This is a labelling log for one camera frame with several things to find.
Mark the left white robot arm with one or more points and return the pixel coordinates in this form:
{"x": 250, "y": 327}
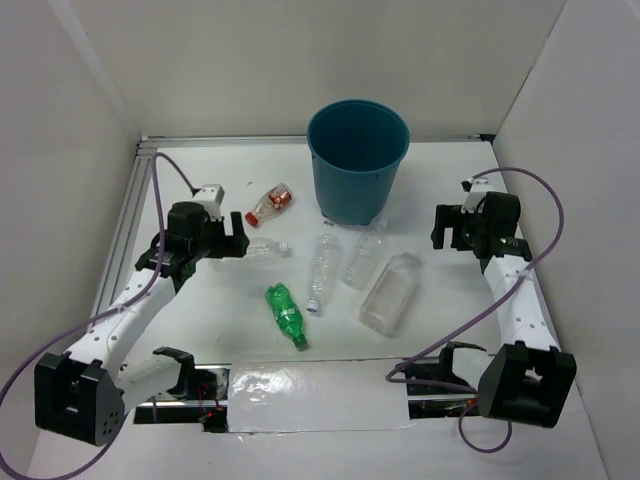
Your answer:
{"x": 86, "y": 392}

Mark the red-capped small bottle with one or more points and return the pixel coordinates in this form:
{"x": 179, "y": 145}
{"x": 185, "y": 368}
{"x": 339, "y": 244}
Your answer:
{"x": 271, "y": 204}

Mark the green plastic bottle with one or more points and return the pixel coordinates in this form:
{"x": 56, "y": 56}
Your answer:
{"x": 287, "y": 315}

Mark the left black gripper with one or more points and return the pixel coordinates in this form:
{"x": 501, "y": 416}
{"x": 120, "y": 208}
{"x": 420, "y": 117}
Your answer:
{"x": 230, "y": 245}

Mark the white taped sheet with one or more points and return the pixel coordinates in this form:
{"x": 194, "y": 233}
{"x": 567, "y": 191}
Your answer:
{"x": 324, "y": 396}

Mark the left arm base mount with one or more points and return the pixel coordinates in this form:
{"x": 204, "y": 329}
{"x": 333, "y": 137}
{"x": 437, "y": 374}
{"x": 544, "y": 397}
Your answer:
{"x": 199, "y": 397}

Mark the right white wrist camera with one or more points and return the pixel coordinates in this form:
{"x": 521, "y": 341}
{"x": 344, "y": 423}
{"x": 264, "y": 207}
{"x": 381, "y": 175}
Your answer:
{"x": 476, "y": 189}

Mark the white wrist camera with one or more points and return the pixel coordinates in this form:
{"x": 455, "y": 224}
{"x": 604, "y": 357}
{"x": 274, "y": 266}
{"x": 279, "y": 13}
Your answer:
{"x": 210, "y": 197}
{"x": 476, "y": 189}

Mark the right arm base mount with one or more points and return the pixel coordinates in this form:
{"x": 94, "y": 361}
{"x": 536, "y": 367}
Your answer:
{"x": 432, "y": 387}

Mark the aluminium frame rail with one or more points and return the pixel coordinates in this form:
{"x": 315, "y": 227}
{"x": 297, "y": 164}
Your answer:
{"x": 430, "y": 174}

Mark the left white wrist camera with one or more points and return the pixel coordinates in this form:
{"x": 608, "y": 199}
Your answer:
{"x": 210, "y": 197}

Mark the clear crushed bottle blue cap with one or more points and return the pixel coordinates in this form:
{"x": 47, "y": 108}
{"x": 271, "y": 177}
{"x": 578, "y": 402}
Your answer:
{"x": 322, "y": 273}

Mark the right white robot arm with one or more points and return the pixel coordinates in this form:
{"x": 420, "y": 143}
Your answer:
{"x": 528, "y": 380}

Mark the teal plastic bin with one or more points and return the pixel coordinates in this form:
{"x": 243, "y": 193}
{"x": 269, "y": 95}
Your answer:
{"x": 356, "y": 148}

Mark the clear bottle white cap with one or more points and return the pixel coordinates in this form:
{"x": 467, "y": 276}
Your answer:
{"x": 265, "y": 251}

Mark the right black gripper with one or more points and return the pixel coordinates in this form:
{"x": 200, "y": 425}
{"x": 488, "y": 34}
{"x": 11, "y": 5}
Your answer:
{"x": 450, "y": 216}

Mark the large clear square bottle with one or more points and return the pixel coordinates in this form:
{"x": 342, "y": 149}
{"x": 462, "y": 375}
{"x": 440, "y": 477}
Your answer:
{"x": 386, "y": 301}

